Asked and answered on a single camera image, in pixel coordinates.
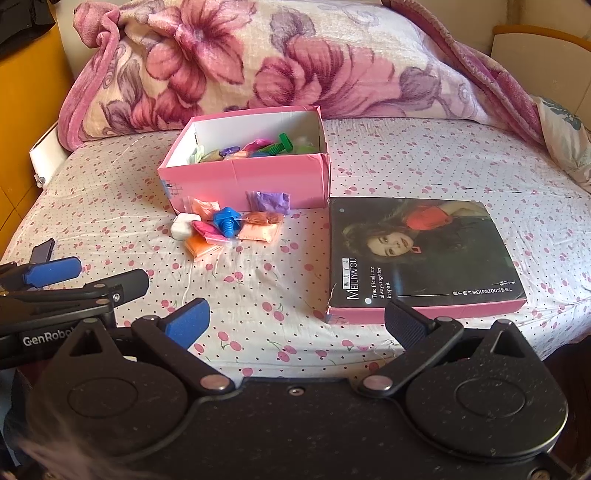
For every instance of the purple toy piece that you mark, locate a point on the purple toy piece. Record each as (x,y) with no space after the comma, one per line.
(229,151)

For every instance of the box lid with portrait print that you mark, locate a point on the box lid with portrait print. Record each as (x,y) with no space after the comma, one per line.
(429,258)

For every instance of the green clay packet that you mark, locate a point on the green clay packet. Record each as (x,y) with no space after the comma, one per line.
(307,147)

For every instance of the peach clay packet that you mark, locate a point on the peach clay packet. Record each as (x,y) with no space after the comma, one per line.
(261,229)

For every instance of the white board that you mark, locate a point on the white board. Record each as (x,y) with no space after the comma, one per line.
(44,154)

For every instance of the cherry print bedsheet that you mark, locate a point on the cherry print bedsheet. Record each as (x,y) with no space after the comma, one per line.
(115,194)

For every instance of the black cloth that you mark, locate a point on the black cloth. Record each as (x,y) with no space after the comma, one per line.
(18,23)

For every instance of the white block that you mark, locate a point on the white block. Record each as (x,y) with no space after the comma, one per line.
(182,228)

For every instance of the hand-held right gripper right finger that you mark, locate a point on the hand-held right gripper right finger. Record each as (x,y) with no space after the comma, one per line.
(406,323)

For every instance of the light patterned pillow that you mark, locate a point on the light patterned pillow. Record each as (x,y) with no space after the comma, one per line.
(561,134)

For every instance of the purple clay packet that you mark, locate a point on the purple clay packet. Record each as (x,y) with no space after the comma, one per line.
(268,201)

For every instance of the green toy bolt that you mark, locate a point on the green toy bolt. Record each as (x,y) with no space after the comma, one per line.
(282,142)

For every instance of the pink clay packet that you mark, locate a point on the pink clay packet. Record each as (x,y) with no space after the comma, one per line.
(256,145)

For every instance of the wooden headboard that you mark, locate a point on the wooden headboard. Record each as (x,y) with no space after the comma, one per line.
(540,50)

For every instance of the dark flat object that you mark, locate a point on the dark flat object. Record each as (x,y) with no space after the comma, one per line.
(44,249)

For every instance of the orange clay packet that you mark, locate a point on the orange clay packet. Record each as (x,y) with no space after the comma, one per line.
(203,248)
(202,208)

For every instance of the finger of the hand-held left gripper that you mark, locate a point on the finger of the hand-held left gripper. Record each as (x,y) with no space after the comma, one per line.
(124,282)
(51,272)

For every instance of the tan clay packet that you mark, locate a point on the tan clay packet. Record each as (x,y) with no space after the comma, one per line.
(212,156)

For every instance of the blue toy bolt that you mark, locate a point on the blue toy bolt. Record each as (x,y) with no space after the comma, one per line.
(226,221)

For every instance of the pink floral blanket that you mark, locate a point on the pink floral blanket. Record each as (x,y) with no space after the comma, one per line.
(286,60)

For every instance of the magenta clay packet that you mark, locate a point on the magenta clay packet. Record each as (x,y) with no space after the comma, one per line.
(203,228)

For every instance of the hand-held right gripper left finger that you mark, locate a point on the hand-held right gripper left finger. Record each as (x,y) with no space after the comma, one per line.
(189,319)

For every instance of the pink cardboard box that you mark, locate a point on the pink cardboard box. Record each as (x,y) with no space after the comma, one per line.
(286,177)

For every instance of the yellow wooden cabinet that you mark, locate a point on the yellow wooden cabinet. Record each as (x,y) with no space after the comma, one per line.
(27,101)

